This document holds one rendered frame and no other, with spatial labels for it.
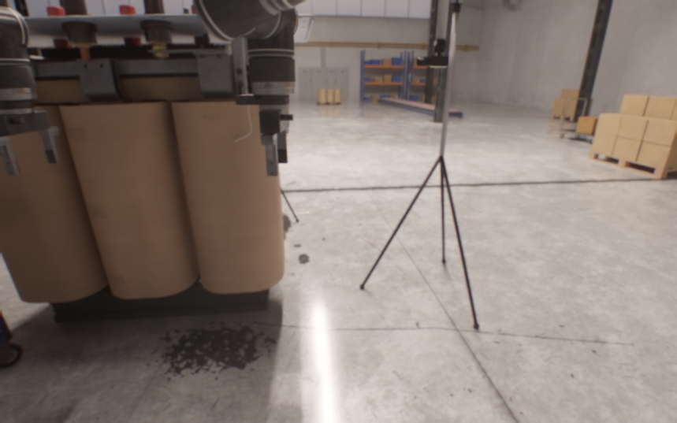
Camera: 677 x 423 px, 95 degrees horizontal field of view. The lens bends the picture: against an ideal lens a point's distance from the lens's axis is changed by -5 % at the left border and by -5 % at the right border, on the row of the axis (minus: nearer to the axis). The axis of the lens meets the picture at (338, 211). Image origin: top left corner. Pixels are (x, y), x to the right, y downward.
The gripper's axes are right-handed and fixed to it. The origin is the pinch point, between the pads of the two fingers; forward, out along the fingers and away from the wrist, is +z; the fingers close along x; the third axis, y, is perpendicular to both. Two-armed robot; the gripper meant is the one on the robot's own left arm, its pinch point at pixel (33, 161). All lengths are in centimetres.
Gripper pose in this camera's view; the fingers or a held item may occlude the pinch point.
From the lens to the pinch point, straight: 124.2
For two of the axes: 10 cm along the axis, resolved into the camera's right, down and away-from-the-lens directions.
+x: 0.3, -3.7, 9.3
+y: 10.0, 0.1, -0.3
